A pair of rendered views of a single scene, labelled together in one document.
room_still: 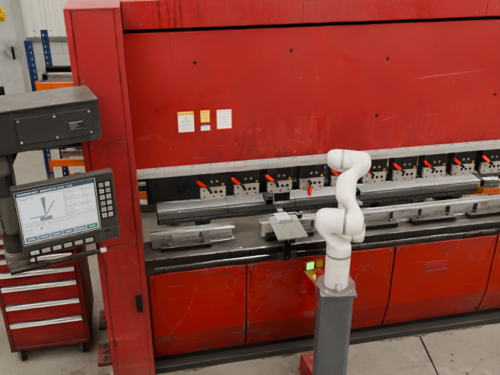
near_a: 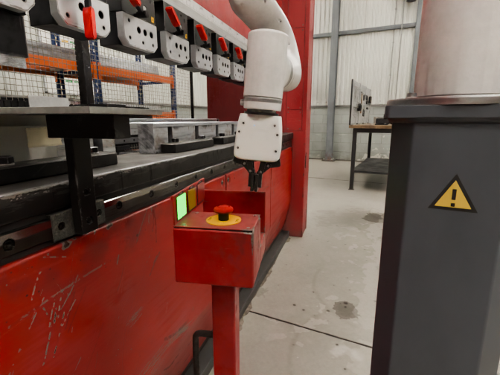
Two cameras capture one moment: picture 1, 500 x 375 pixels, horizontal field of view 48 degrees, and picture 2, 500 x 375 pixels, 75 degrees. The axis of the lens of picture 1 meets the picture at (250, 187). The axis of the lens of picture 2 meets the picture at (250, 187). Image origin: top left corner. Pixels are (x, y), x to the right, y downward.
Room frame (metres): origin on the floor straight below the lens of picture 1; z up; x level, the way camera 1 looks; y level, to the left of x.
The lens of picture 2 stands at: (2.37, 0.13, 0.98)
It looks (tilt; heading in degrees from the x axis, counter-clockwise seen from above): 12 degrees down; 300
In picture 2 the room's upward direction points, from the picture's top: straight up
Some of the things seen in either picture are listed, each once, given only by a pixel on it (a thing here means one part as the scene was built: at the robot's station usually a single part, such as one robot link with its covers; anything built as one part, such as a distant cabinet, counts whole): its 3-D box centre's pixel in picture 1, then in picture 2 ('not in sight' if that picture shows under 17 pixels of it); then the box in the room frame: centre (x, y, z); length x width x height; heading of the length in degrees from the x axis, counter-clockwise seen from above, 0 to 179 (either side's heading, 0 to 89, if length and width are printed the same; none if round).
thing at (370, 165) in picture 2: not in sight; (383, 134); (3.11, -5.35, 0.75); 1.80 x 0.75 x 1.50; 93
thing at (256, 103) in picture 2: not in sight; (260, 105); (2.71, -0.51, 1.01); 0.09 x 0.08 x 0.03; 21
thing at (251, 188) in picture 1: (245, 180); not in sight; (3.04, 0.03, 1.26); 0.15 x 0.09 x 0.17; 102
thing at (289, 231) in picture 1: (287, 227); (68, 111); (2.94, -0.22, 1.00); 0.26 x 0.18 x 0.01; 12
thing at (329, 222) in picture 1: (332, 231); not in sight; (2.36, -0.40, 1.30); 0.19 x 0.12 x 0.24; 77
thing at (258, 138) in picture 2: not in sight; (259, 134); (2.71, -0.51, 0.95); 0.10 x 0.07 x 0.11; 21
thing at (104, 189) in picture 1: (66, 210); not in sight; (2.36, 0.86, 1.42); 0.45 x 0.12 x 0.36; 118
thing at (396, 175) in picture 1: (402, 166); (194, 47); (3.24, -0.95, 1.26); 0.15 x 0.09 x 0.17; 102
